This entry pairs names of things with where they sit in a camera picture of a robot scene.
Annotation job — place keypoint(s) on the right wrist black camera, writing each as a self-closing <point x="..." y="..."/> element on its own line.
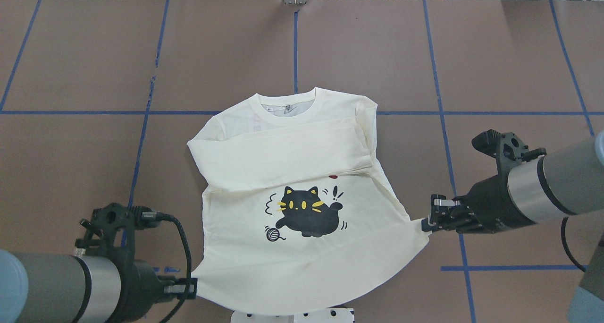
<point x="506" y="148"/>

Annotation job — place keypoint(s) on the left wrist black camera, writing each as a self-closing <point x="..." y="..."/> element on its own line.
<point x="110" y="231"/>

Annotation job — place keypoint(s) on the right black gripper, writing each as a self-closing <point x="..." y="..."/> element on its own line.
<point x="488" y="201"/>

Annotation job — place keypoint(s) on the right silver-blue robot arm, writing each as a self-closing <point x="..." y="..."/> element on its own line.
<point x="530" y="187"/>

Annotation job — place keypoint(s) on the cream long-sleeve cat shirt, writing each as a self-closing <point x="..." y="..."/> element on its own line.
<point x="298" y="213"/>

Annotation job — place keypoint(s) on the wrist black camera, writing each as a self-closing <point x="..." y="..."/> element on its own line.
<point x="506" y="148"/>
<point x="110" y="231"/>

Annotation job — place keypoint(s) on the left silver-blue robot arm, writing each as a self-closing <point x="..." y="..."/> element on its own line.
<point x="44" y="288"/>

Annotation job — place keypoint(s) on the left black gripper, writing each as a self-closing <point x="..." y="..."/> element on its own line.
<point x="140" y="285"/>

